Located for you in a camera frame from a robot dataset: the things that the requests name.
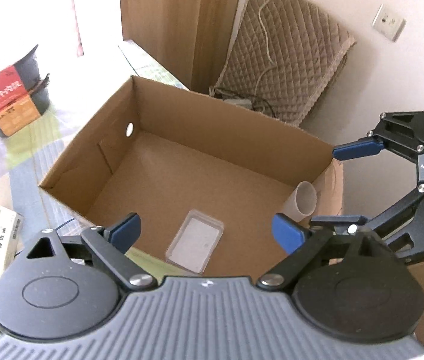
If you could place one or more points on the yellow label black bowl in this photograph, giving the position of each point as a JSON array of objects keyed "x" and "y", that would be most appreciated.
[{"x": 23, "y": 112}]

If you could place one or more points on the clear plastic case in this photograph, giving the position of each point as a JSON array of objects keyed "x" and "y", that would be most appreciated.
[{"x": 195, "y": 241}]

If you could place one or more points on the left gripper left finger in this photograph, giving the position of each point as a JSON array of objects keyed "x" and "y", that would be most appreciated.
[{"x": 64, "y": 286}]

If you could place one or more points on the red label black bowl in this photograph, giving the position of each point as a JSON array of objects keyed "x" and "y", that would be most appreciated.
[{"x": 18, "y": 79}]

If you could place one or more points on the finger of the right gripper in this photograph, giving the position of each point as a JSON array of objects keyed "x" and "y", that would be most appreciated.
[
  {"x": 401, "y": 133},
  {"x": 401, "y": 226}
]

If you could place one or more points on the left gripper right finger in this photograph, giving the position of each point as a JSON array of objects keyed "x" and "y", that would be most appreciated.
[{"x": 351, "y": 287}]

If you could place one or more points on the brown cardboard box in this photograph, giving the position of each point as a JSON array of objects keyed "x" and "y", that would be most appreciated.
[{"x": 161, "y": 152}]

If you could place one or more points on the brown quilted cushion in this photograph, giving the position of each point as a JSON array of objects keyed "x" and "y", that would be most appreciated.
[{"x": 285, "y": 55}]

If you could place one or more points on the white paper cup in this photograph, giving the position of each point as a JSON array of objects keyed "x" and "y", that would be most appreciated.
[{"x": 301, "y": 204}]

